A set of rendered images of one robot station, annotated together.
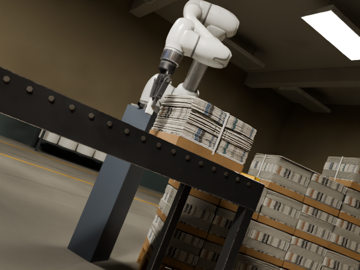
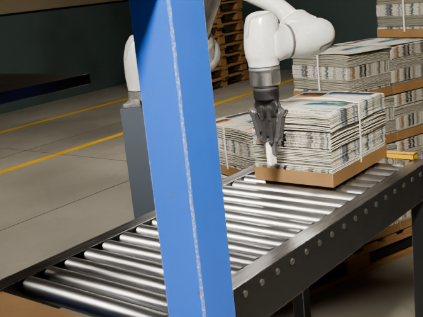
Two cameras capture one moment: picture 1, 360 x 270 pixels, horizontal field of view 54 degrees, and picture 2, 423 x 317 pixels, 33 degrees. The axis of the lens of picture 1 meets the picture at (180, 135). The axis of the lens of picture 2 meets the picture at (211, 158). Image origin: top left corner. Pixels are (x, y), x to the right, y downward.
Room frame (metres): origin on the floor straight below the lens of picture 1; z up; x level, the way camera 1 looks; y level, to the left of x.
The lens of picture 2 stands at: (-0.31, 1.06, 1.44)
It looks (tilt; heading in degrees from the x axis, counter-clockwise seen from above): 14 degrees down; 339
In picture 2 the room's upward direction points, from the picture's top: 6 degrees counter-clockwise
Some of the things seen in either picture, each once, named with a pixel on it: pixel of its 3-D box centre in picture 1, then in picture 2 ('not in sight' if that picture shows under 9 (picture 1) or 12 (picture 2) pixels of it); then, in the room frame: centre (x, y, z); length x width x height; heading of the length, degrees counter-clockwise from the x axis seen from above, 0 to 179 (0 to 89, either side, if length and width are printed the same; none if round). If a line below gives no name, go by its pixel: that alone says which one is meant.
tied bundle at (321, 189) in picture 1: (310, 191); (383, 65); (2.66, -1.07, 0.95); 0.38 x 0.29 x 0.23; 10
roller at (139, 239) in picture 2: not in sight; (186, 253); (1.30, 0.53, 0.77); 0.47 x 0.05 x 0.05; 29
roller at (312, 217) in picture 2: not in sight; (258, 214); (1.46, 0.25, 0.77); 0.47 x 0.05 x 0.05; 29
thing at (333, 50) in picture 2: (284, 162); (342, 50); (2.59, -0.78, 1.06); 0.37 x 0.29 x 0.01; 13
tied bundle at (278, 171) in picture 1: (276, 177); (340, 74); (2.61, -0.78, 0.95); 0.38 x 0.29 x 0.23; 13
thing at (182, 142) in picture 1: (175, 142); (304, 170); (1.61, 0.00, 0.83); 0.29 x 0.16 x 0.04; 29
